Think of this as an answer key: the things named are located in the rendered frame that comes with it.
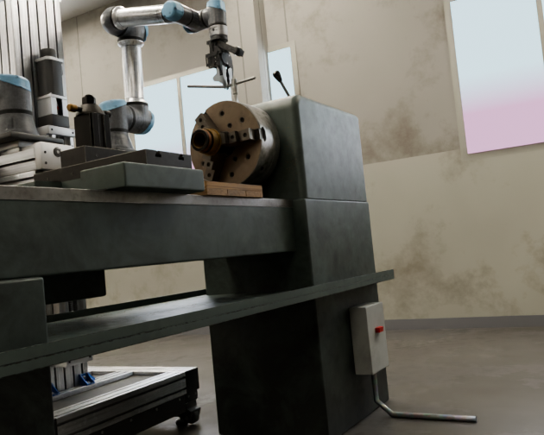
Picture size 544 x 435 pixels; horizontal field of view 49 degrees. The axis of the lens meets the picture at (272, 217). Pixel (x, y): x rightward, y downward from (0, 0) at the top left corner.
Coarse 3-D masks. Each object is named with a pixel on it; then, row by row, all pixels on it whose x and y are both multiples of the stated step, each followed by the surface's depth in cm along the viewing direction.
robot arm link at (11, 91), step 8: (0, 80) 208; (8, 80) 208; (16, 80) 209; (24, 80) 211; (0, 88) 208; (8, 88) 208; (16, 88) 209; (24, 88) 211; (0, 96) 208; (8, 96) 208; (16, 96) 208; (24, 96) 210; (0, 104) 208; (8, 104) 207; (16, 104) 208; (24, 104) 210
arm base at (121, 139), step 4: (116, 128) 251; (120, 128) 252; (112, 132) 251; (116, 132) 251; (120, 132) 252; (124, 132) 254; (128, 132) 257; (112, 136) 250; (116, 136) 251; (120, 136) 251; (124, 136) 253; (128, 136) 255; (112, 140) 250; (116, 140) 251; (120, 140) 250; (124, 140) 252; (128, 140) 254; (112, 144) 249; (116, 144) 250; (120, 144) 250; (124, 144) 251; (128, 144) 252; (132, 148) 255
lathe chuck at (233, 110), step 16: (208, 112) 218; (224, 112) 214; (240, 112) 210; (256, 112) 211; (224, 128) 214; (240, 128) 210; (256, 128) 207; (256, 144) 207; (272, 144) 212; (192, 160) 222; (240, 160) 210; (256, 160) 207; (272, 160) 214; (224, 176) 214; (240, 176) 210; (256, 176) 212
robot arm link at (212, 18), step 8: (216, 0) 242; (208, 8) 243; (216, 8) 241; (224, 8) 243; (208, 16) 243; (216, 16) 241; (224, 16) 242; (208, 24) 244; (216, 24) 241; (224, 24) 242
